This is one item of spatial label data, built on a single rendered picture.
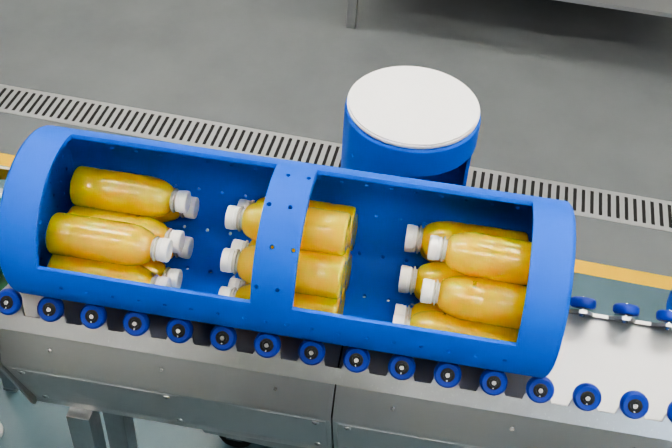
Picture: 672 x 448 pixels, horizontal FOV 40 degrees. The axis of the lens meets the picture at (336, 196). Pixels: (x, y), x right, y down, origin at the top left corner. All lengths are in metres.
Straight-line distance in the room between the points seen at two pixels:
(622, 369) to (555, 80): 2.42
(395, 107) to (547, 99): 1.97
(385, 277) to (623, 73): 2.60
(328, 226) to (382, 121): 0.49
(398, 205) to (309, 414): 0.39
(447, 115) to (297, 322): 0.66
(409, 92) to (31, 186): 0.84
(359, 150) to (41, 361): 0.73
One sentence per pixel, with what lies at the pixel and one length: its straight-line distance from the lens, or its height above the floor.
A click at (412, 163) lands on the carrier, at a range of 1.87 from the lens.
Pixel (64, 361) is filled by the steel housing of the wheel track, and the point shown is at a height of 0.86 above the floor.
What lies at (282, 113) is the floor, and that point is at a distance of 3.61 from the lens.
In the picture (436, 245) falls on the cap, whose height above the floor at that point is 1.17.
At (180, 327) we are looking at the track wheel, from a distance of 1.59.
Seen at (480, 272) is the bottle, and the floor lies 1.15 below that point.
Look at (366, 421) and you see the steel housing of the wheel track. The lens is 1.63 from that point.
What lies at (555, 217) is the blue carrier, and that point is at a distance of 1.45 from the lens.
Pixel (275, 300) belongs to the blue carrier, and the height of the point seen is 1.12.
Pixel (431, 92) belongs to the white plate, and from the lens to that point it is 1.99.
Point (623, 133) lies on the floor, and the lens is 3.77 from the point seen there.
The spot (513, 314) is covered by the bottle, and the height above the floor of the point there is 1.11.
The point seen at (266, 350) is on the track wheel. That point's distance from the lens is 1.56.
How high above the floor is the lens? 2.19
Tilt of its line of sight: 42 degrees down
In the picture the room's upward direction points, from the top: 4 degrees clockwise
